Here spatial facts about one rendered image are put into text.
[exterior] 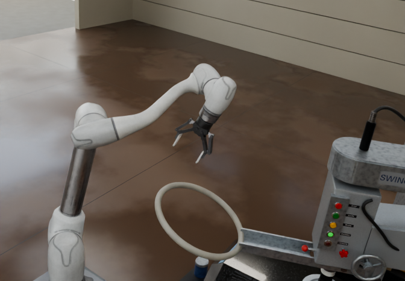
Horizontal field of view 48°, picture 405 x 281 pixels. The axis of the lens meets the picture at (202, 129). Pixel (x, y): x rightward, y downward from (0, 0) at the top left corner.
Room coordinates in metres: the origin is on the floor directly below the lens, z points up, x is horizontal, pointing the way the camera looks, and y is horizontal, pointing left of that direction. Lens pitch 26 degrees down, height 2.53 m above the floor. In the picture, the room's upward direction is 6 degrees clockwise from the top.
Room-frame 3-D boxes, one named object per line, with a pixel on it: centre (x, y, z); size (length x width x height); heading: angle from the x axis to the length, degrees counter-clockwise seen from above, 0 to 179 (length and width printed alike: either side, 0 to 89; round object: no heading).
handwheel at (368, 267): (1.60, -0.80, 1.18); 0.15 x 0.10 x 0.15; 84
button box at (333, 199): (1.62, -0.61, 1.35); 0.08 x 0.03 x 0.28; 84
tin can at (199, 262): (2.63, -0.11, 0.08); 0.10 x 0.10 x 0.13
